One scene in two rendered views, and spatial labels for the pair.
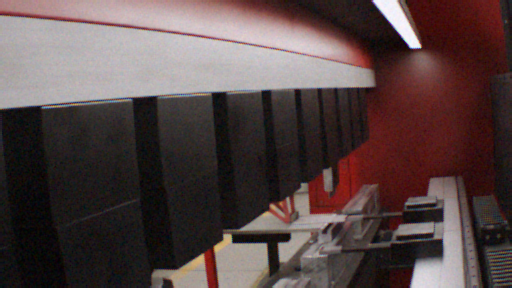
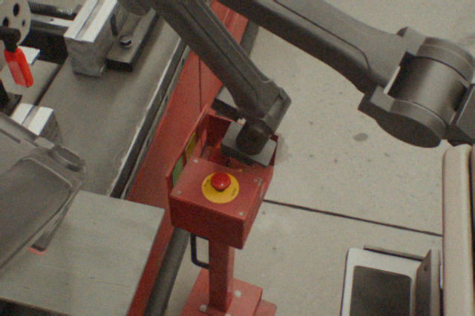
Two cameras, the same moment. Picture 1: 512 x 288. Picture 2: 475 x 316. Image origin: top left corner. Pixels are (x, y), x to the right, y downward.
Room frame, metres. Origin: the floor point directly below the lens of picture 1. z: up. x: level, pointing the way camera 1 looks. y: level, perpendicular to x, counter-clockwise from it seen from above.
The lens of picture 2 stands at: (2.06, 0.17, 1.70)
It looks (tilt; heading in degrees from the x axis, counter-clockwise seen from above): 53 degrees down; 174
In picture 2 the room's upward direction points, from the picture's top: 3 degrees clockwise
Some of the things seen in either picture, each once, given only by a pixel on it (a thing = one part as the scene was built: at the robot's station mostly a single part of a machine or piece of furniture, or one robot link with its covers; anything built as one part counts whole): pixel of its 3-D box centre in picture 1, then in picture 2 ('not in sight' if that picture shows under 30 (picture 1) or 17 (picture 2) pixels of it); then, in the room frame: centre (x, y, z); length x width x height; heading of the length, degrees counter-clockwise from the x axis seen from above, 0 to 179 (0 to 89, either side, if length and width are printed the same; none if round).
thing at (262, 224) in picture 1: (275, 224); (53, 244); (1.67, -0.03, 1.00); 0.26 x 0.18 x 0.01; 73
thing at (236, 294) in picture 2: not in sight; (220, 300); (1.39, 0.22, 0.13); 0.10 x 0.10 x 0.01; 66
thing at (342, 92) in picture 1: (328, 122); not in sight; (1.65, -0.18, 1.24); 0.15 x 0.09 x 0.17; 163
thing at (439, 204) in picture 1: (396, 211); not in sight; (1.59, -0.33, 1.01); 0.26 x 0.12 x 0.05; 73
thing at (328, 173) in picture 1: (331, 176); not in sight; (1.63, -0.17, 1.11); 0.10 x 0.02 x 0.10; 163
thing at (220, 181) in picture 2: not in sight; (220, 184); (1.44, 0.21, 0.79); 0.04 x 0.04 x 0.04
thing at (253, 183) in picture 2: not in sight; (224, 176); (1.39, 0.22, 0.75); 0.20 x 0.16 x 0.18; 156
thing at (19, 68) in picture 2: not in sight; (11, 57); (1.50, -0.07, 1.18); 0.04 x 0.02 x 0.10; 73
